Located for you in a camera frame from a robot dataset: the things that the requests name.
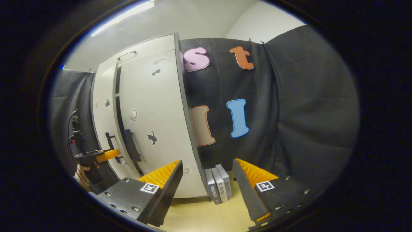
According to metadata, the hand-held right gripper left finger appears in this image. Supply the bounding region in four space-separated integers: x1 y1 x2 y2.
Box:
97 160 184 227

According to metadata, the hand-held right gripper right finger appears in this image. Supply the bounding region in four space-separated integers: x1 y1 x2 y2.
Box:
232 158 319 230

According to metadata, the white cabinet door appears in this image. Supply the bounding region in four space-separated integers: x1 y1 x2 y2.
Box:
91 63 120 181
113 48 207 199

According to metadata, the white shoe cabinet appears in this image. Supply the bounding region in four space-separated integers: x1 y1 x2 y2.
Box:
90 32 210 199

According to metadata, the white cabinet drawer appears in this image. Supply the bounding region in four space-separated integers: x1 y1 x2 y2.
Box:
97 34 177 66

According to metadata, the grey book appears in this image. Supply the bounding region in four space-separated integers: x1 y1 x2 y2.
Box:
216 164 232 199

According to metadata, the white book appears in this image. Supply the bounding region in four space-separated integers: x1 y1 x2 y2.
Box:
211 167 228 203

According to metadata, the blue-grey book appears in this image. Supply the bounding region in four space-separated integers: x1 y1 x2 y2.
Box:
205 168 222 205

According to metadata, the black backdrop cloth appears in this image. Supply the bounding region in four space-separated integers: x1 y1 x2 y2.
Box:
50 69 119 194
179 25 360 194

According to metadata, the black door handle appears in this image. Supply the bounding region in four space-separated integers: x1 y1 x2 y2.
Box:
106 132 121 163
123 129 142 163

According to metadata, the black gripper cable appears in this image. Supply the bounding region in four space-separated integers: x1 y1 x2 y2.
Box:
67 110 79 161

